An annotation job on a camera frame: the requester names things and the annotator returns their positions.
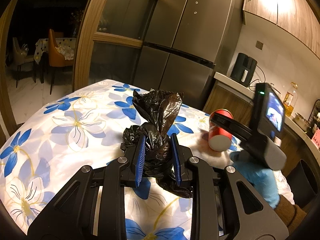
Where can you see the pink utensil holder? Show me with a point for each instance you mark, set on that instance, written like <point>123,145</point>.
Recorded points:
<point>316,139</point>

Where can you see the dark steel refrigerator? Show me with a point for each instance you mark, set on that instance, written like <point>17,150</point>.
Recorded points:
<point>186,43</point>

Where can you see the cooking oil bottle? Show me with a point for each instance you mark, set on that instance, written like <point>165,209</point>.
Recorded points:
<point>290,99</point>

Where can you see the brown sleeve forearm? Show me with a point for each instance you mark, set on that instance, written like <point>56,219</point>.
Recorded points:
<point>291,215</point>

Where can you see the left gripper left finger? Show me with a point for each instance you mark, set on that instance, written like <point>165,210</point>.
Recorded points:
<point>91,204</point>

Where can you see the black air fryer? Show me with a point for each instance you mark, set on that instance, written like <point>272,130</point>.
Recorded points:
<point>243,69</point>

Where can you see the wooden upper cabinet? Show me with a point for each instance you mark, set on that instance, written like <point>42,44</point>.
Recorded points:
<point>293,16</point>

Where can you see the blue floral tablecloth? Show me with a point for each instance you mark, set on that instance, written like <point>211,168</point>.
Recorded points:
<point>84,127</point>

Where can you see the wooden lower cabinets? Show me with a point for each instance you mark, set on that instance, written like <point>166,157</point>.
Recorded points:
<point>225,97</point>

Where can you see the black dish rack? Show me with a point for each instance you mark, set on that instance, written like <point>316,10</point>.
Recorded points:
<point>313,122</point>

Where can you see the right hand blue glove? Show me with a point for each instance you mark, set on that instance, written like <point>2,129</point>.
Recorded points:
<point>262,179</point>

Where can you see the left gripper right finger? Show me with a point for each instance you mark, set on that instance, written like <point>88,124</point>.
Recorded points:
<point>225,204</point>

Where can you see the orange chair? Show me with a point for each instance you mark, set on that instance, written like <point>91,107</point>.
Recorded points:
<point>57,61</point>

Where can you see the wooden glass sliding door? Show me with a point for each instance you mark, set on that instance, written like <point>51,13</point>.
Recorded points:
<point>110,40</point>

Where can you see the stainless steel bowl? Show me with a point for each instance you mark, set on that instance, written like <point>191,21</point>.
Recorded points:
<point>301,122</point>

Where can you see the black trash bin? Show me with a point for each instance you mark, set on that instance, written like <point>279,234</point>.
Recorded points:
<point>303,184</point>

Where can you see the wall power outlet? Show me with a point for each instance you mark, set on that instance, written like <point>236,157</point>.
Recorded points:
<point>259,45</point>

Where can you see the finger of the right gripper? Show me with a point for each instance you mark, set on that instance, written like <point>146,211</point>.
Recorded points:
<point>232,126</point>

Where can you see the black plastic bag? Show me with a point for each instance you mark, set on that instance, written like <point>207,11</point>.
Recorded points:
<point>159,108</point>

